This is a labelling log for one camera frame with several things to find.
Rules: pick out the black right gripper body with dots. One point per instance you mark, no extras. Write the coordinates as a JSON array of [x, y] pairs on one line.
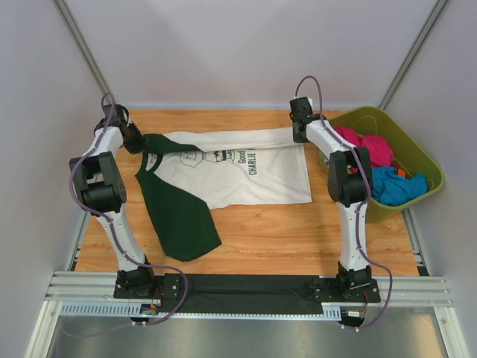
[[298, 138]]

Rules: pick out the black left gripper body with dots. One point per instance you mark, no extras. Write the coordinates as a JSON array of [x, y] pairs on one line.
[[135, 142]]

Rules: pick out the white and green raglan t-shirt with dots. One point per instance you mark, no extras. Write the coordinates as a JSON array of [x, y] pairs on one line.
[[185, 175]]

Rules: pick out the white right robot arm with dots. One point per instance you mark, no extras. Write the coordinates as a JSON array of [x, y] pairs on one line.
[[349, 185]]

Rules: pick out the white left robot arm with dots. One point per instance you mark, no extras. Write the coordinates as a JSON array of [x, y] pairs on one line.
[[96, 185]]

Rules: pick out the olive green plastic bin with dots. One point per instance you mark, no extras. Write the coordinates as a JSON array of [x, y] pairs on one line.
[[408, 155]]

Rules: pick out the magenta pink t-shirt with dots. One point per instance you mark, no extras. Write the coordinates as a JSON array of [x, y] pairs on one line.
[[381, 154]]

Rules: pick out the blue t-shirt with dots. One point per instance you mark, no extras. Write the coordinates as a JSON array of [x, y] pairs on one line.
[[392, 189]]

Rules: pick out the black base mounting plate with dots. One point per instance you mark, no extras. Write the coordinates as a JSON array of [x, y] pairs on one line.
[[269, 293]]

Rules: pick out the aluminium corner frame post left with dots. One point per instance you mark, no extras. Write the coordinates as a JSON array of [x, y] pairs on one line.
[[72, 27]]

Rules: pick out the aluminium corner frame post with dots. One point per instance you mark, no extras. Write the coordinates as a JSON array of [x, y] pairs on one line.
[[438, 9], [72, 27]]

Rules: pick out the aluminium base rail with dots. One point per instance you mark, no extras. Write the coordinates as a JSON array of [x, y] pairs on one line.
[[99, 286]]

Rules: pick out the aluminium corner frame post right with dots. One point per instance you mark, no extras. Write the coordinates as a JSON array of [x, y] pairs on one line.
[[438, 9]]

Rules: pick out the grey slotted cable duct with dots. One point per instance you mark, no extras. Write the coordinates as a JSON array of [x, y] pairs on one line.
[[137, 310]]

